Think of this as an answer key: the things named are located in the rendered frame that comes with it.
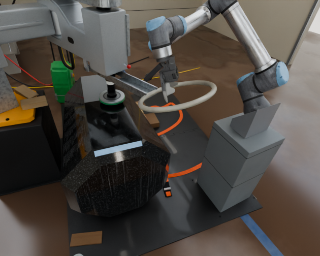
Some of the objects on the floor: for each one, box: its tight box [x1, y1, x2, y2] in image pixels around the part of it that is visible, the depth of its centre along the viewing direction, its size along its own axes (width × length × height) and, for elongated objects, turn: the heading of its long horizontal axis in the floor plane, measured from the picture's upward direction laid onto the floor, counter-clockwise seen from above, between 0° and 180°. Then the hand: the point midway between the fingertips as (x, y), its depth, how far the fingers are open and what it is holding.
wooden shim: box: [70, 231, 103, 247], centre depth 177 cm, size 25×10×2 cm, turn 93°
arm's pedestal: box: [192, 112, 285, 217], centre depth 198 cm, size 50×50×85 cm
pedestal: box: [0, 89, 62, 198], centre depth 211 cm, size 66×66×74 cm
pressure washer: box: [50, 41, 75, 103], centre depth 311 cm, size 35×35×87 cm
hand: (168, 97), depth 109 cm, fingers open, 14 cm apart
